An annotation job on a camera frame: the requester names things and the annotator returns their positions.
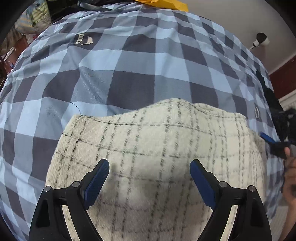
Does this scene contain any person's right hand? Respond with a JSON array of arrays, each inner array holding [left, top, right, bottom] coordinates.
[[279, 147, 295, 240]]

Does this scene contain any yellow bag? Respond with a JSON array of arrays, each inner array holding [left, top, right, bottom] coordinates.
[[136, 0, 189, 12]]

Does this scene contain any black garment on bed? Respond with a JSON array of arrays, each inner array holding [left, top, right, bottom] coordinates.
[[256, 70, 295, 143]]

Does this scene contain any blue checkered bed sheet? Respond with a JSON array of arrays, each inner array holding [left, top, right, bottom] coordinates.
[[1, 3, 283, 240]]

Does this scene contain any white black standing device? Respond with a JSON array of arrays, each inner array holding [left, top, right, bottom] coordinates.
[[249, 32, 270, 50]]

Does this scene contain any pile of bedding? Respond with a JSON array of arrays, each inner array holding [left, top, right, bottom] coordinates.
[[15, 1, 52, 35]]

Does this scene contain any cream plaid shirt jacket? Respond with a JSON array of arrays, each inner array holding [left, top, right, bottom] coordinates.
[[46, 98, 267, 240]]

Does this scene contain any red door right side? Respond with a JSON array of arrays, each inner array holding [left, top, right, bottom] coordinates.
[[270, 58, 296, 99]]

